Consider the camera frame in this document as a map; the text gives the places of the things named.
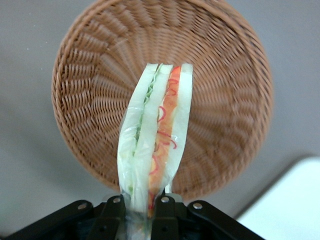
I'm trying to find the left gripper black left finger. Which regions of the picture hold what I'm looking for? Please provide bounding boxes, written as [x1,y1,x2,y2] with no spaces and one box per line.
[87,195,127,240]

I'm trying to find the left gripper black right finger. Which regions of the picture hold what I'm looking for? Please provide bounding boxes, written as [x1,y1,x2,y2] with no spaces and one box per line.
[150,195,181,240]

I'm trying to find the plastic sandwich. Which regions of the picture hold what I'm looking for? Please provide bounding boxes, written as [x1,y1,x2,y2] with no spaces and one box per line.
[116,62,194,240]

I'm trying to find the cream rectangular plastic tray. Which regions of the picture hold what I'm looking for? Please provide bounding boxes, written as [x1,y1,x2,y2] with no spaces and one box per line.
[236,156,320,240]

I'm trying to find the brown round wicker basket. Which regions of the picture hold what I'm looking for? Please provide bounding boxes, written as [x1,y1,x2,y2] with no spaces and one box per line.
[51,0,274,201]

